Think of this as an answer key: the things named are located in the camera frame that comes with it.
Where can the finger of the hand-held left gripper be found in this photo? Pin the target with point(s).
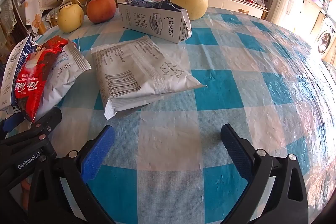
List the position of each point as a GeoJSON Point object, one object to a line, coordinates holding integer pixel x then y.
{"type": "Point", "coordinates": [50, 117]}
{"type": "Point", "coordinates": [10, 123]}

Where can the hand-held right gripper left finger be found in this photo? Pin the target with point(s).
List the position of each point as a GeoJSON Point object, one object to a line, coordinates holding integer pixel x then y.
{"type": "Point", "coordinates": [98, 155]}

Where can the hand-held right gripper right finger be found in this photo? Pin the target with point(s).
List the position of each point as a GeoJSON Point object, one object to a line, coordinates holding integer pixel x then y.
{"type": "Point", "coordinates": [236, 153]}

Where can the red milk tea packet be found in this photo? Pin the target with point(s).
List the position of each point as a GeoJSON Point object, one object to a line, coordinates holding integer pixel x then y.
{"type": "Point", "coordinates": [31, 82]}

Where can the white wet wipes packet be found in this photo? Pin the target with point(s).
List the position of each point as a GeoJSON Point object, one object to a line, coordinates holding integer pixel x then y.
{"type": "Point", "coordinates": [65, 69]}
{"type": "Point", "coordinates": [141, 74]}

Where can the white blue milk carton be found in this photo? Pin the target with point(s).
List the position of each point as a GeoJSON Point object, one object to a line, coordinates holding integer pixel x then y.
{"type": "Point", "coordinates": [155, 22]}
{"type": "Point", "coordinates": [13, 69]}

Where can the blue white checked tablecloth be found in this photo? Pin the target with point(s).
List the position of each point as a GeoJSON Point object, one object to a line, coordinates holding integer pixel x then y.
{"type": "Point", "coordinates": [210, 108]}

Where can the yellow pear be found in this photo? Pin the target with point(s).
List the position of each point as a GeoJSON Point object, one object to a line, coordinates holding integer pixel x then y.
{"type": "Point", "coordinates": [189, 1]}
{"type": "Point", "coordinates": [71, 19]}

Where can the dining table with printed cloth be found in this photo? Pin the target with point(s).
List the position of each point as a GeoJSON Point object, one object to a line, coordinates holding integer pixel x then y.
{"type": "Point", "coordinates": [35, 8]}

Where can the red apple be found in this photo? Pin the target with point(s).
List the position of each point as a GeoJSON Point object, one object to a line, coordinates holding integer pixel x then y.
{"type": "Point", "coordinates": [101, 8]}

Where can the white washing machine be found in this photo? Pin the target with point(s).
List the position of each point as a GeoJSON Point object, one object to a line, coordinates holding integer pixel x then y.
{"type": "Point", "coordinates": [326, 37]}

